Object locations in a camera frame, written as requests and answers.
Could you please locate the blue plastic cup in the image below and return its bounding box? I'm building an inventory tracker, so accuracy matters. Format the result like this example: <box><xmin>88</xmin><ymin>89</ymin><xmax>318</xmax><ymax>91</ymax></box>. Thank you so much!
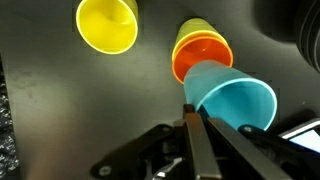
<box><xmin>182</xmin><ymin>59</ymin><xmax>279</xmax><ymax>132</ymax></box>

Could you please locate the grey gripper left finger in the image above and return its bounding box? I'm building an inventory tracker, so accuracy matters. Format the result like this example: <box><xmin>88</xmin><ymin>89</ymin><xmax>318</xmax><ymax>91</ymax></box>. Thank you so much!
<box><xmin>181</xmin><ymin>103</ymin><xmax>223</xmax><ymax>180</ymax></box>

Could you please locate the lime yellow plastic cup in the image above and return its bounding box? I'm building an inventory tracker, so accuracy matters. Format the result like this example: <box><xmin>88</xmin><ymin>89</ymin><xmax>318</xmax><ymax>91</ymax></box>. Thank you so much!
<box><xmin>75</xmin><ymin>0</ymin><xmax>140</xmax><ymax>56</ymax></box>

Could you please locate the orange plastic cup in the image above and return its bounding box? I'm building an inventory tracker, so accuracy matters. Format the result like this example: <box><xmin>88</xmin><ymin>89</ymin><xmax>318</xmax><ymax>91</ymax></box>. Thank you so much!
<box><xmin>171</xmin><ymin>34</ymin><xmax>235</xmax><ymax>85</ymax></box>

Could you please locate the tablet with lit screen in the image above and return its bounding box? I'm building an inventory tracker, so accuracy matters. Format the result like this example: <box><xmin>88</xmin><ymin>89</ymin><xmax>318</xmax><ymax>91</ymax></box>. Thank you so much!
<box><xmin>277</xmin><ymin>117</ymin><xmax>320</xmax><ymax>155</ymax></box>

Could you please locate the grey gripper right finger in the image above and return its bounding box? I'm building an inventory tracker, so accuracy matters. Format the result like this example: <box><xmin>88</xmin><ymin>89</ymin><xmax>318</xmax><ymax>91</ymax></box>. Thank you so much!
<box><xmin>205</xmin><ymin>116</ymin><xmax>294</xmax><ymax>180</ymax></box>

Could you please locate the black bowl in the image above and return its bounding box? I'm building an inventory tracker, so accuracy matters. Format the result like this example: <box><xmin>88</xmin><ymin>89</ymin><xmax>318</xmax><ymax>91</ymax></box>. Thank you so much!
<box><xmin>253</xmin><ymin>0</ymin><xmax>320</xmax><ymax>75</ymax></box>

